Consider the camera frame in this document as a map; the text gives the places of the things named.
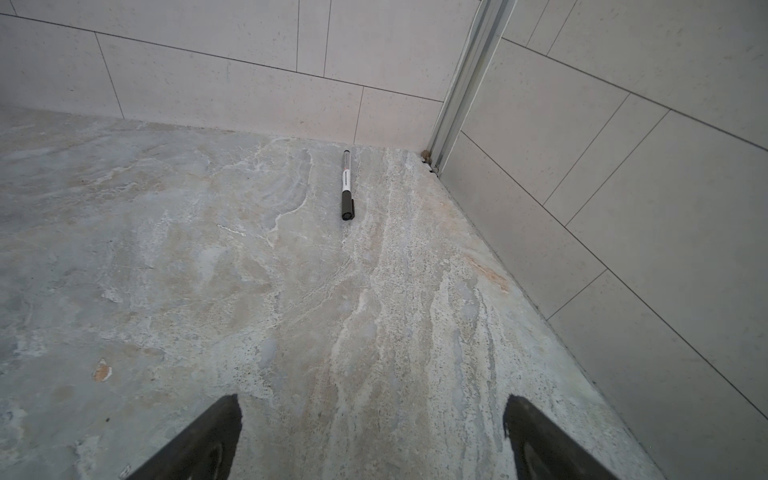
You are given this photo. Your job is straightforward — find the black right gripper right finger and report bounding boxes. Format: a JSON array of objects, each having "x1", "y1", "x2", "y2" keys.
[{"x1": 503, "y1": 395, "x2": 617, "y2": 480}]

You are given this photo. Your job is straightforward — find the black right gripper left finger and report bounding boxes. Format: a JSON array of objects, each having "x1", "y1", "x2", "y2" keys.
[{"x1": 128, "y1": 394, "x2": 242, "y2": 479}]

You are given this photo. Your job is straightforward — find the black white marker pen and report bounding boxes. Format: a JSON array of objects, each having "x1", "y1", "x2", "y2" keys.
[{"x1": 341, "y1": 150, "x2": 355, "y2": 221}]

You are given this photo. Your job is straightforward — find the metal corner frame post right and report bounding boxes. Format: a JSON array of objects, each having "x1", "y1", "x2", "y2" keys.
[{"x1": 422, "y1": 0, "x2": 517, "y2": 175}]

